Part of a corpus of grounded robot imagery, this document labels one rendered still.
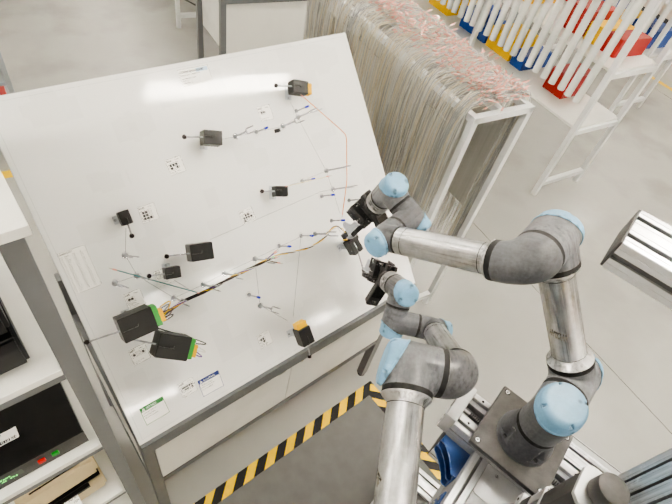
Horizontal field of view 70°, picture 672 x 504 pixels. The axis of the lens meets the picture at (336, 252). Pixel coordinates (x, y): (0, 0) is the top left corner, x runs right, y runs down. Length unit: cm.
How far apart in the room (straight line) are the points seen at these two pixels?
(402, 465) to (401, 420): 9
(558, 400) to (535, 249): 40
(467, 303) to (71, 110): 253
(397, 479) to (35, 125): 123
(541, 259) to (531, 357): 216
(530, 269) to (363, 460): 168
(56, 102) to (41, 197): 25
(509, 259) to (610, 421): 229
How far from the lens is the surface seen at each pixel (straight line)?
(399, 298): 146
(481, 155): 249
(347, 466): 255
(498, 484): 153
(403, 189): 136
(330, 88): 185
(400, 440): 108
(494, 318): 328
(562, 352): 136
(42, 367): 111
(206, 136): 150
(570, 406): 133
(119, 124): 153
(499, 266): 110
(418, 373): 111
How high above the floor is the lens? 238
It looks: 47 degrees down
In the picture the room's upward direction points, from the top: 15 degrees clockwise
